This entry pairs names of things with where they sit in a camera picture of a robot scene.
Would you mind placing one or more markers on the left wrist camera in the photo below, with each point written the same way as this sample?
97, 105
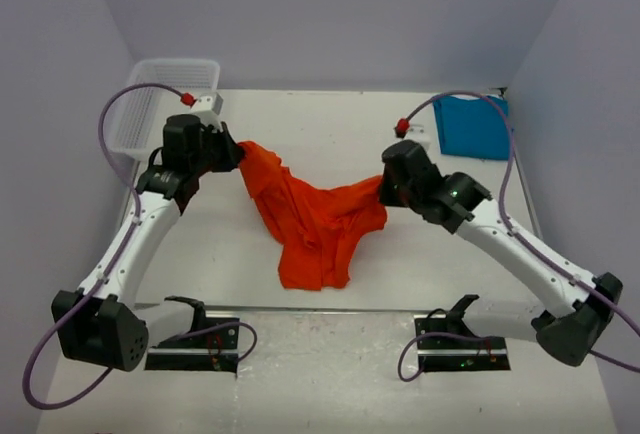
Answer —
208, 108

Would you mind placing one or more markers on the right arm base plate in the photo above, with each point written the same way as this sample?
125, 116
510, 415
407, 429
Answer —
469, 354

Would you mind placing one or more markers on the blue folded t shirt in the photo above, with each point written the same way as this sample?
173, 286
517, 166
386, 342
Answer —
470, 128

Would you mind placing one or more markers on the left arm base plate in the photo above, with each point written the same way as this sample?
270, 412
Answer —
213, 352

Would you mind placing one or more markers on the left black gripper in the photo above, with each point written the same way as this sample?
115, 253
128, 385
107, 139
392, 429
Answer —
232, 152

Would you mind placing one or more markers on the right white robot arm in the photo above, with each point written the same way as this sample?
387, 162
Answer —
577, 305

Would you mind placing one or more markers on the white plastic basket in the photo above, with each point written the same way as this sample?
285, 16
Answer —
135, 124

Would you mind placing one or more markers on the orange t shirt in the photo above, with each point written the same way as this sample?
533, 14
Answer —
319, 229

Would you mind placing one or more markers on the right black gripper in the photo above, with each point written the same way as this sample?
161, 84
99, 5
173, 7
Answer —
386, 196

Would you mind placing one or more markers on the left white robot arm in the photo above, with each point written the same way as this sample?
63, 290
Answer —
97, 322

